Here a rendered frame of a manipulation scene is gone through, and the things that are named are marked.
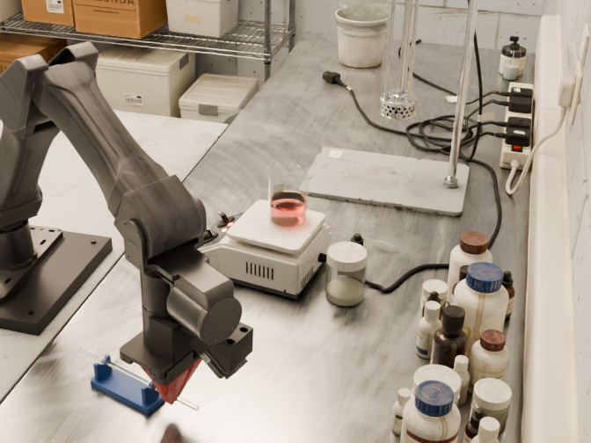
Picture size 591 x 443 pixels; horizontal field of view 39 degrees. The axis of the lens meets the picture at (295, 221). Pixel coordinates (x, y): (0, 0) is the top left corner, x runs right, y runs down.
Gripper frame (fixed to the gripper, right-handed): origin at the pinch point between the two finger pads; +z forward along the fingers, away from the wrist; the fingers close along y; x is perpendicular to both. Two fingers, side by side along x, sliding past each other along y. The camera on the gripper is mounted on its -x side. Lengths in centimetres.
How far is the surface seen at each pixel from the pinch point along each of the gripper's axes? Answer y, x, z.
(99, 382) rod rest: -1.4, 10.5, 2.4
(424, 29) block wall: 260, 81, 38
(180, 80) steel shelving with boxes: 203, 165, 65
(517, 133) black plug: 94, -10, -3
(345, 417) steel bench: 11.5, -18.4, 2.3
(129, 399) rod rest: -1.7, 5.2, 2.2
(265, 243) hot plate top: 28.3, 5.4, -5.5
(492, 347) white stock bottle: 24.7, -31.1, -6.2
